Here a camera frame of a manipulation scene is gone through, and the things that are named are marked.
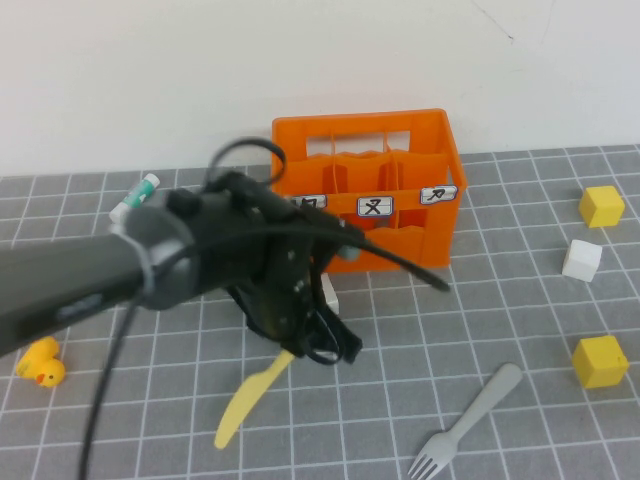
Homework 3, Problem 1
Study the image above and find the white green glue stick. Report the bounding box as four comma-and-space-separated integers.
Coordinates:
109, 173, 162, 225

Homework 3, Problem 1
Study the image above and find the orange plastic cutlery holder crate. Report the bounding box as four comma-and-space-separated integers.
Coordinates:
271, 108, 469, 275

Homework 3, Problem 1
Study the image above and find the yellow cube block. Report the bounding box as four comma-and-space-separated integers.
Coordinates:
578, 185, 626, 230
571, 334, 630, 390

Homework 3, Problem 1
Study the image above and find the grey plastic fork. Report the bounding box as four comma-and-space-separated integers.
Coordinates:
407, 362, 524, 480

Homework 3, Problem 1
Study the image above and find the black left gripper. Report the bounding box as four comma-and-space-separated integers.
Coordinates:
199, 172, 364, 366

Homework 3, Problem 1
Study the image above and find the white cube block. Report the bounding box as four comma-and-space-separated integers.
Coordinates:
560, 239, 603, 284

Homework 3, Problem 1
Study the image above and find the white power adapter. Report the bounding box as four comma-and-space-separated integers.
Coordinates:
319, 273, 342, 315

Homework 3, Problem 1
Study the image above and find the yellow rubber duck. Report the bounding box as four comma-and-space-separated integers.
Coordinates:
15, 336, 67, 390

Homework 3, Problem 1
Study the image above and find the yellow plastic knife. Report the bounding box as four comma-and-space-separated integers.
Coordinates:
213, 349, 296, 450

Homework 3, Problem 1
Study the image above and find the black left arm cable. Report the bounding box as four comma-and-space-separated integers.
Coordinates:
77, 136, 452, 480

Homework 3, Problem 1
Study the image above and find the grey grid pattern mat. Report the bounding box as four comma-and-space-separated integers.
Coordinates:
0, 143, 640, 480

